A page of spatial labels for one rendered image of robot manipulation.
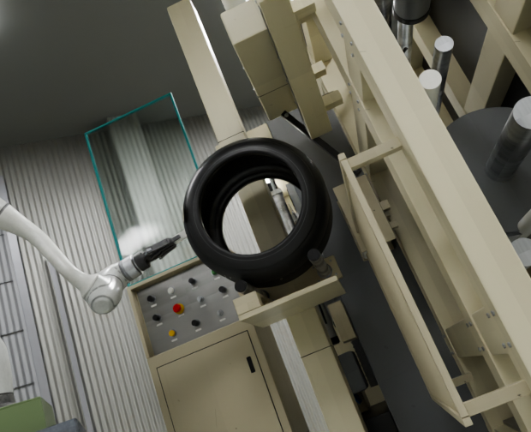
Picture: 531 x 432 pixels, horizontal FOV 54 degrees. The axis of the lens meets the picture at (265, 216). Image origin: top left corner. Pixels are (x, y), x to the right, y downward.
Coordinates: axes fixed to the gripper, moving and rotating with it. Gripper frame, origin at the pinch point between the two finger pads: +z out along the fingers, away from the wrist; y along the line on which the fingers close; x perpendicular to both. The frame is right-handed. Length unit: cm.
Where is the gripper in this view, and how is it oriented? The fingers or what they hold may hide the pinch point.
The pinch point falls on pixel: (181, 236)
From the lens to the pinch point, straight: 206.7
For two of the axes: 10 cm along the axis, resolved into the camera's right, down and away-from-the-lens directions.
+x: 4.8, 8.1, -3.4
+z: 8.5, -5.2, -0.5
